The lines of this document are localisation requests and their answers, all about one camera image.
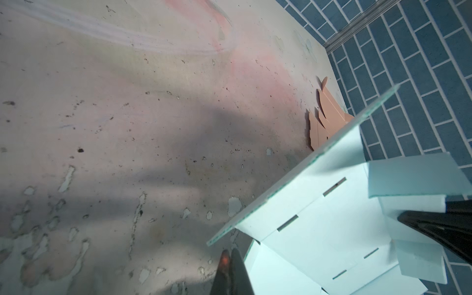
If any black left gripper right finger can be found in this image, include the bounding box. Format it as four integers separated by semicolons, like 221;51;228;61
230;248;254;295

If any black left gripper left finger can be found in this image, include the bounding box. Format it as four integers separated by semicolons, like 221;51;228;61
210;250;231;295

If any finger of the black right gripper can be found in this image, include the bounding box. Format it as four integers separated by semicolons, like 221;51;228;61
397;200;472;264

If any light blue paper box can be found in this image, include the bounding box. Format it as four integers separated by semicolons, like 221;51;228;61
208;85;472;295

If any pink flat cardboard box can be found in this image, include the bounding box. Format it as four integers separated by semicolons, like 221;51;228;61
308;77;354;151

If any aluminium corner post right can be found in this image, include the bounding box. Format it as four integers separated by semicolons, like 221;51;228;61
323;0;400;55

